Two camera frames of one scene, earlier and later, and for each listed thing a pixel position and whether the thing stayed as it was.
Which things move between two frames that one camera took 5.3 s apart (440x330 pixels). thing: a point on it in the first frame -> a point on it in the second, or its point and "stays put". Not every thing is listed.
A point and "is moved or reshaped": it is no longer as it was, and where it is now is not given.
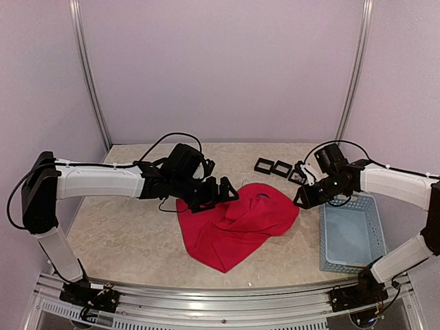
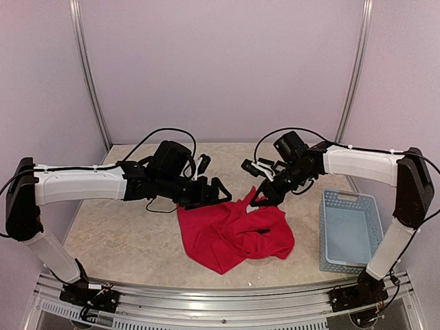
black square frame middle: (282, 164) stays put
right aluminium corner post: (362, 57) stays put
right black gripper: (308, 200) -> (273, 196)
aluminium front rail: (300, 309) stays put
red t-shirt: (231, 234) is moved or reshaped
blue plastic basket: (351, 235) stays put
